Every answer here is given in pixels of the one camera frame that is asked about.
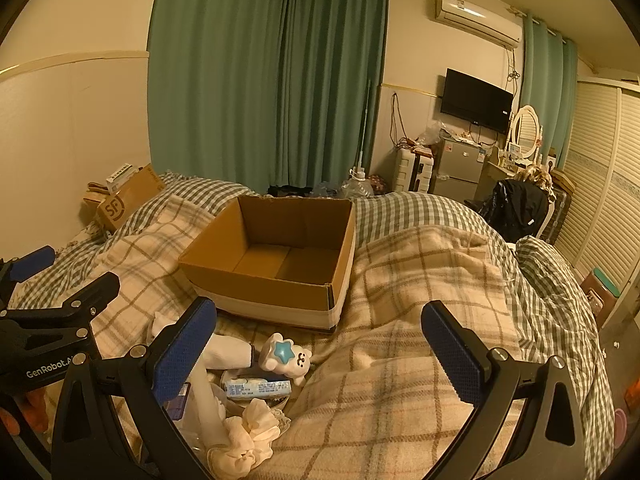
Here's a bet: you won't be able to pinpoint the white pole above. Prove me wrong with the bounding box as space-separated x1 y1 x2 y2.
356 79 374 171

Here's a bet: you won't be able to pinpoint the brown suitcase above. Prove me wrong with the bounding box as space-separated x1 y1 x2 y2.
539 185 574 247

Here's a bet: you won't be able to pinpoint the white sock dark cuff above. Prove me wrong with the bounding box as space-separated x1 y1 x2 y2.
206 335 263 372

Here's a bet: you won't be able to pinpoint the hanging cables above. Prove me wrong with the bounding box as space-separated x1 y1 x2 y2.
389 91 410 150

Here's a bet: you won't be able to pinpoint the open brown cardboard box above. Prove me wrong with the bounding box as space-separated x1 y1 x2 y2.
178 194 357 333

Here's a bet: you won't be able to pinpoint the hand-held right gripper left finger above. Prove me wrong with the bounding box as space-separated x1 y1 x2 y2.
50 297 218 480

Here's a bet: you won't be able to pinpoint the white oval vanity mirror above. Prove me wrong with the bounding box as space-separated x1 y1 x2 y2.
506 105 544 157

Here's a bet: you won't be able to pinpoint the white plastic item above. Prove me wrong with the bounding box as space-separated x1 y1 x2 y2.
106 162 139 194

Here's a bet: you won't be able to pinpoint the clear plastic water bottle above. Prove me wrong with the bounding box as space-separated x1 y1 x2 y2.
342 167 376 200

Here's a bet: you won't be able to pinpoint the printed small cardboard box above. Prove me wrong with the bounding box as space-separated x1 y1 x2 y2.
95 164 167 234

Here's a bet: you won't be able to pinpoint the narrow green curtain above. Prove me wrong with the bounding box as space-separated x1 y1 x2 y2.
517 10 579 171

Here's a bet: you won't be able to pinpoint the beige plaid blanket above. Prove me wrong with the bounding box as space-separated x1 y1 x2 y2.
89 194 532 480

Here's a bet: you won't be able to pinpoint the white air conditioner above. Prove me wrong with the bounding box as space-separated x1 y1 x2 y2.
432 0 524 51

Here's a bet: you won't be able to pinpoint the white sliding wardrobe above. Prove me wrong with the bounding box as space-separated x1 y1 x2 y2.
549 76 640 311

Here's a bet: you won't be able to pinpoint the white bear toy blue star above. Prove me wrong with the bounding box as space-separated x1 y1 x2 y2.
260 332 314 387

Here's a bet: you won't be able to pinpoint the dressing table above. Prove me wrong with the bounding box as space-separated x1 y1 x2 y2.
474 150 543 203

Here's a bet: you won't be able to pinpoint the blue white tube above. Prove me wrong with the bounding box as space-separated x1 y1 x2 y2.
222 377 292 401

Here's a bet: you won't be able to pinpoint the crumpled plastic bag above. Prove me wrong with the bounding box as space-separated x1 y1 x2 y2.
414 120 453 149

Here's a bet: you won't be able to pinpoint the long white sock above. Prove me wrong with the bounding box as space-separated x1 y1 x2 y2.
192 364 232 448

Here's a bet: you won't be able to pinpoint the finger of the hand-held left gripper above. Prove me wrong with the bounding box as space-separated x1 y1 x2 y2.
0 272 121 342
0 245 57 311

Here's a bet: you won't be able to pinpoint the black jacket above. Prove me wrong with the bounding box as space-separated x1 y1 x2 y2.
481 178 549 242

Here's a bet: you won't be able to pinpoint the white suitcase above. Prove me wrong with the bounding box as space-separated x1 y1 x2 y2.
392 147 437 194

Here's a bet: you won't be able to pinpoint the white crumpled cloth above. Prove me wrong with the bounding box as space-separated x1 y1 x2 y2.
207 399 284 472

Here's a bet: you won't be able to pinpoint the orange soft item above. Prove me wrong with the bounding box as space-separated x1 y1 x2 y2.
0 390 51 436

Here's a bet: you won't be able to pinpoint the clear plastic bag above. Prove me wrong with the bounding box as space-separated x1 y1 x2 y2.
165 367 297 463

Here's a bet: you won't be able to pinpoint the black wall television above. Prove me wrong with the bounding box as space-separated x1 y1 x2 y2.
439 67 515 135

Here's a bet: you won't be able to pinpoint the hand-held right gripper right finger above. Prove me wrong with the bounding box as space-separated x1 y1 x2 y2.
421 301 593 480

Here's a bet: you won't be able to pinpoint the silver mini fridge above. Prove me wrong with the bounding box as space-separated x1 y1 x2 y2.
431 137 487 199

